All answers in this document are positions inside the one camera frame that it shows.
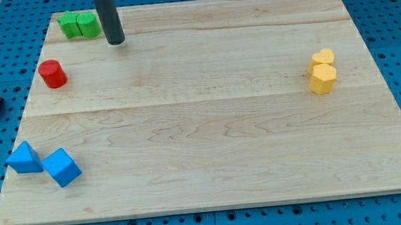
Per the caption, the blue cube block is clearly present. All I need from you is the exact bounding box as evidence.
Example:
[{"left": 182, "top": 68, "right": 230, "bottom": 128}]
[{"left": 42, "top": 148, "right": 82, "bottom": 187}]

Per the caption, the light wooden board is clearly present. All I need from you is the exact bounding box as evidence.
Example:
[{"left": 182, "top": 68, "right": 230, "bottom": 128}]
[{"left": 0, "top": 0, "right": 401, "bottom": 225}]

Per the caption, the yellow hexagon block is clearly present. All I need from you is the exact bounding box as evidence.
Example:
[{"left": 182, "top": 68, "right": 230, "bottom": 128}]
[{"left": 308, "top": 64, "right": 337, "bottom": 95}]

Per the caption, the yellow heart block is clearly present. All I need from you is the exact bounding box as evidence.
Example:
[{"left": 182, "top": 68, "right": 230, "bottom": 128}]
[{"left": 307, "top": 48, "right": 335, "bottom": 75}]

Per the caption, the green cylinder block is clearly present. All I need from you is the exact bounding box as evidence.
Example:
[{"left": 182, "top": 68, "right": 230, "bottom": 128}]
[{"left": 76, "top": 12, "right": 101, "bottom": 38}]

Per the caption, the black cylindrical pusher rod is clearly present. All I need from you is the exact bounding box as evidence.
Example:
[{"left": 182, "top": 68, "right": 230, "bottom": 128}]
[{"left": 93, "top": 0, "right": 125, "bottom": 45}]

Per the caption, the red cylinder block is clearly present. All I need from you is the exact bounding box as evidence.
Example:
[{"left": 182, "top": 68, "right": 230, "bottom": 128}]
[{"left": 38, "top": 59, "right": 67, "bottom": 89}]

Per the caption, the green star block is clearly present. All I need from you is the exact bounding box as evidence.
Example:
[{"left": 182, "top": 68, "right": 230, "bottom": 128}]
[{"left": 57, "top": 11, "right": 82, "bottom": 39}]

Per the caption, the blue triangular prism block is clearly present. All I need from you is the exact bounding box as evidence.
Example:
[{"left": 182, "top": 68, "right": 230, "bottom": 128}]
[{"left": 6, "top": 141, "right": 44, "bottom": 173}]

